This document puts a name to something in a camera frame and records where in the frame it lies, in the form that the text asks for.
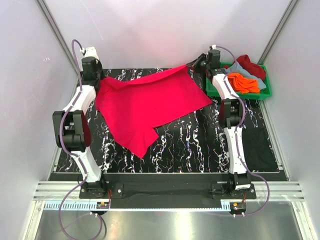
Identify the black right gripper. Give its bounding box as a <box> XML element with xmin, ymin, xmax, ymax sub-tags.
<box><xmin>186</xmin><ymin>53</ymin><xmax>210</xmax><ymax>75</ymax></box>

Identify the pink red t-shirt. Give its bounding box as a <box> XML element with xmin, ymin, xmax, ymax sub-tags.
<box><xmin>95</xmin><ymin>65</ymin><xmax>212</xmax><ymax>158</ymax></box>

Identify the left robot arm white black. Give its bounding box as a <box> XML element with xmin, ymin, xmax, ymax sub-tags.
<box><xmin>52</xmin><ymin>56</ymin><xmax>108</xmax><ymax>199</ymax></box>

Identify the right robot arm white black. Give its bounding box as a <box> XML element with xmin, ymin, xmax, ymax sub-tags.
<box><xmin>187</xmin><ymin>45</ymin><xmax>251</xmax><ymax>200</ymax></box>

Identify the green plastic bin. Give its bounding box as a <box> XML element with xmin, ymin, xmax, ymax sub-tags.
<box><xmin>205</xmin><ymin>61</ymin><xmax>273</xmax><ymax>101</ymax></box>

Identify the grey blue t-shirt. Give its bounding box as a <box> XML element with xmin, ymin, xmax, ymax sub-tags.
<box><xmin>225</xmin><ymin>63</ymin><xmax>267</xmax><ymax>90</ymax></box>

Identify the dark red t-shirt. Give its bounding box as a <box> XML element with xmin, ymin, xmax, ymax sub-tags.
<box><xmin>223</xmin><ymin>54</ymin><xmax>267</xmax><ymax>81</ymax></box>

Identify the orange t-shirt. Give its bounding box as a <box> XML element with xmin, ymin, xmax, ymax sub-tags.
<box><xmin>227</xmin><ymin>73</ymin><xmax>260</xmax><ymax>94</ymax></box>

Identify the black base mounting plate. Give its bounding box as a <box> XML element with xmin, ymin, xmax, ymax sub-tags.
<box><xmin>79</xmin><ymin>173</ymin><xmax>257</xmax><ymax>200</ymax></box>

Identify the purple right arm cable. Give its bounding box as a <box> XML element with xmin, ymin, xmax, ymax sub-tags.
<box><xmin>216</xmin><ymin>45</ymin><xmax>271</xmax><ymax>218</ymax></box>

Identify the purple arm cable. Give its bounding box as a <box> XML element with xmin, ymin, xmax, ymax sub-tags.
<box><xmin>57</xmin><ymin>39</ymin><xmax>108</xmax><ymax>238</ymax></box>
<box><xmin>216</xmin><ymin>45</ymin><xmax>271</xmax><ymax>218</ymax></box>

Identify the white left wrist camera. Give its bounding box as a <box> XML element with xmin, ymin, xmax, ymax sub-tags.
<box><xmin>80</xmin><ymin>46</ymin><xmax>100</xmax><ymax>61</ymax></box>

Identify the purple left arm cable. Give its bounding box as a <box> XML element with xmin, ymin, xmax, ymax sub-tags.
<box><xmin>57</xmin><ymin>39</ymin><xmax>108</xmax><ymax>238</ymax></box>

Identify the aluminium frame rail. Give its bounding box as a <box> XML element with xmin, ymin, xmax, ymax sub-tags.
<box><xmin>32</xmin><ymin>181</ymin><xmax>306</xmax><ymax>203</ymax></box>

